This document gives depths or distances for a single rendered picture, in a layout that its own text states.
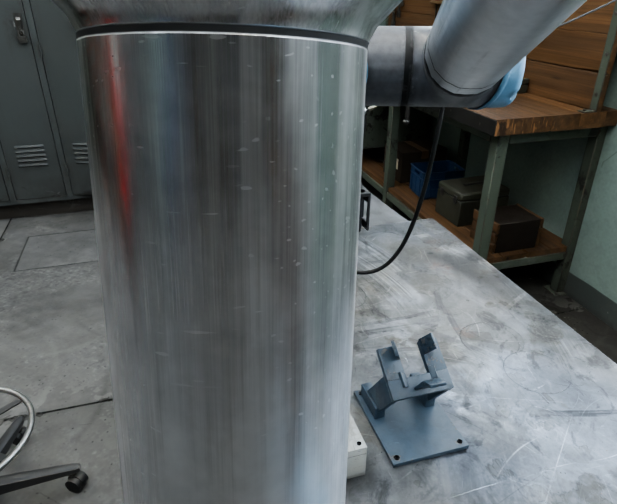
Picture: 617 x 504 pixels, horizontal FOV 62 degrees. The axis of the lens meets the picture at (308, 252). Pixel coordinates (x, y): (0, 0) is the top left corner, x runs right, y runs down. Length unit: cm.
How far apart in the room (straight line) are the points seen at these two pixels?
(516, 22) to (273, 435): 25
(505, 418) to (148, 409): 62
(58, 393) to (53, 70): 191
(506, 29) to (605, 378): 62
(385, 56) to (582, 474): 52
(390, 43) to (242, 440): 42
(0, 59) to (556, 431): 318
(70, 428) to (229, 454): 180
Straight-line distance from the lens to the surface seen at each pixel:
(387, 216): 157
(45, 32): 334
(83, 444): 189
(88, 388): 209
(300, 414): 16
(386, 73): 51
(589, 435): 77
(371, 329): 86
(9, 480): 175
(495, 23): 34
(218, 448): 16
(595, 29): 237
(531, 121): 215
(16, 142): 350
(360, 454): 62
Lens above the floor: 130
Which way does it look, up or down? 28 degrees down
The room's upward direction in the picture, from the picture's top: straight up
